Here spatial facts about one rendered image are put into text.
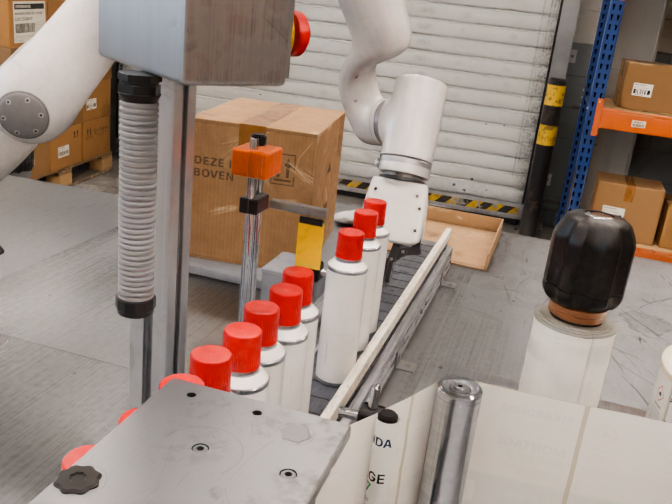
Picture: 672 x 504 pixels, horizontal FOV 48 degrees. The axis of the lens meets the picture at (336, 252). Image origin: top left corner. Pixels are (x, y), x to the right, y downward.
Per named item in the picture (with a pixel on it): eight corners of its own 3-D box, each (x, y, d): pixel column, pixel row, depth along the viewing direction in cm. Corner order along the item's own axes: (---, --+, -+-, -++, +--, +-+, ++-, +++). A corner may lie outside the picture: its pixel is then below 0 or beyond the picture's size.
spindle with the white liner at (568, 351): (581, 499, 80) (649, 235, 70) (497, 476, 83) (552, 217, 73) (582, 455, 88) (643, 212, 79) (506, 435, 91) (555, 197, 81)
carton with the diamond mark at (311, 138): (304, 276, 142) (318, 134, 133) (183, 256, 145) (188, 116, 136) (332, 230, 170) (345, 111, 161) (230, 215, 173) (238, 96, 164)
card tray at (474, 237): (486, 271, 161) (489, 253, 160) (369, 247, 168) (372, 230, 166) (501, 234, 188) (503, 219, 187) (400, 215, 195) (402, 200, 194)
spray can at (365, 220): (362, 358, 106) (380, 219, 99) (327, 350, 107) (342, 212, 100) (371, 343, 110) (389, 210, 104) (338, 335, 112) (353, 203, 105)
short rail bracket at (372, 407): (372, 484, 87) (385, 394, 83) (348, 477, 88) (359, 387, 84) (379, 469, 90) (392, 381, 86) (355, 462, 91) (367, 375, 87)
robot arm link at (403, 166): (372, 151, 117) (368, 169, 117) (428, 160, 115) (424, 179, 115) (382, 160, 125) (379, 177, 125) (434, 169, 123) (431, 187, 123)
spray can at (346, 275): (347, 391, 97) (366, 241, 90) (309, 381, 98) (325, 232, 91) (358, 373, 101) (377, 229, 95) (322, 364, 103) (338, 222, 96)
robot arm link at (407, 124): (365, 152, 120) (410, 155, 114) (382, 71, 120) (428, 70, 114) (397, 164, 126) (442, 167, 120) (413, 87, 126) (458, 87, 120)
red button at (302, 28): (288, 10, 61) (318, 13, 62) (263, 6, 63) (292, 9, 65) (284, 58, 62) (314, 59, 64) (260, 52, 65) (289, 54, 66)
